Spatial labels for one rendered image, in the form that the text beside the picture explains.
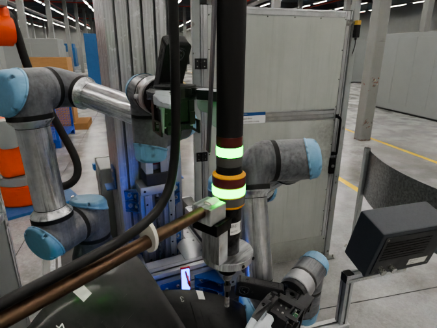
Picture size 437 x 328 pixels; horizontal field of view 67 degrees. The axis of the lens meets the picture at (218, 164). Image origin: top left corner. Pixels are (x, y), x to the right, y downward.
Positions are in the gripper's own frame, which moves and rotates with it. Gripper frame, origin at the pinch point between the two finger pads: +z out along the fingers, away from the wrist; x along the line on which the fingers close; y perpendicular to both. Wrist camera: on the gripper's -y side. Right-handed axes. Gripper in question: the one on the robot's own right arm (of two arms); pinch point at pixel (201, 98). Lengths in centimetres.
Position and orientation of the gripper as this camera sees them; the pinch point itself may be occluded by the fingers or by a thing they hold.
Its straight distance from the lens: 47.5
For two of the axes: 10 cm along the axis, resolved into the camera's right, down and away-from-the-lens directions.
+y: 0.0, 9.5, 3.2
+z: 4.5, 2.9, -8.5
